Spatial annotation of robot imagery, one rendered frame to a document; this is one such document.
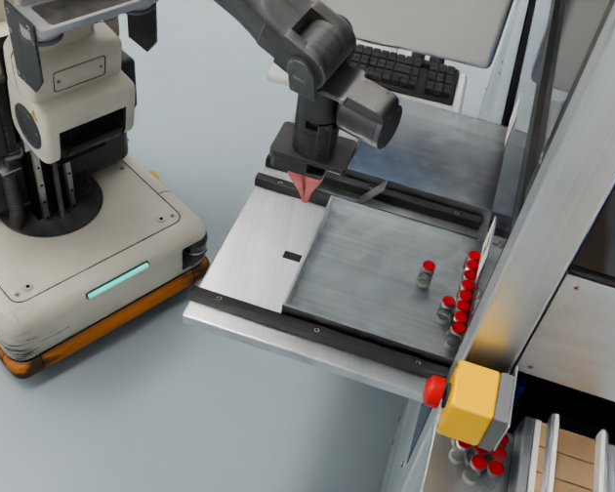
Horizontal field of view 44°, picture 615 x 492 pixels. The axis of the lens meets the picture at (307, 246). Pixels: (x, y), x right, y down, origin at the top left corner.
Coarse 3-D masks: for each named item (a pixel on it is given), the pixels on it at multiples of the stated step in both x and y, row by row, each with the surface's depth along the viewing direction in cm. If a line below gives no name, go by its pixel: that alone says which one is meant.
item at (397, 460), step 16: (512, 16) 266; (496, 64) 277; (496, 80) 240; (480, 112) 283; (416, 400) 155; (400, 416) 191; (416, 416) 143; (512, 416) 108; (528, 416) 108; (544, 416) 109; (560, 416) 109; (400, 432) 172; (512, 432) 106; (576, 432) 107; (592, 432) 108; (608, 432) 108; (400, 448) 157; (400, 464) 144; (384, 480) 177
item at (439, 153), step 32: (416, 128) 151; (448, 128) 153; (480, 128) 151; (352, 160) 142; (384, 160) 143; (416, 160) 144; (448, 160) 146; (480, 160) 147; (416, 192) 134; (448, 192) 139; (480, 192) 140
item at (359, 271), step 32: (320, 224) 125; (352, 224) 131; (384, 224) 130; (416, 224) 128; (320, 256) 125; (352, 256) 125; (384, 256) 126; (416, 256) 127; (448, 256) 128; (320, 288) 120; (352, 288) 121; (384, 288) 121; (416, 288) 122; (448, 288) 123; (320, 320) 112; (352, 320) 116; (384, 320) 117; (416, 320) 118; (416, 352) 111; (448, 352) 114
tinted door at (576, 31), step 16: (576, 0) 104; (592, 0) 89; (608, 0) 77; (576, 16) 98; (592, 16) 85; (560, 32) 110; (576, 32) 93; (592, 32) 81; (560, 48) 104; (576, 48) 89; (560, 64) 99; (576, 64) 85; (560, 80) 94; (560, 96) 90; (544, 112) 101; (544, 128) 96; (544, 144) 91
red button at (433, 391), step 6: (432, 378) 95; (438, 378) 95; (444, 378) 95; (426, 384) 96; (432, 384) 94; (438, 384) 94; (444, 384) 94; (426, 390) 94; (432, 390) 94; (438, 390) 94; (444, 390) 95; (426, 396) 94; (432, 396) 94; (438, 396) 93; (444, 396) 95; (426, 402) 94; (432, 402) 94; (438, 402) 94
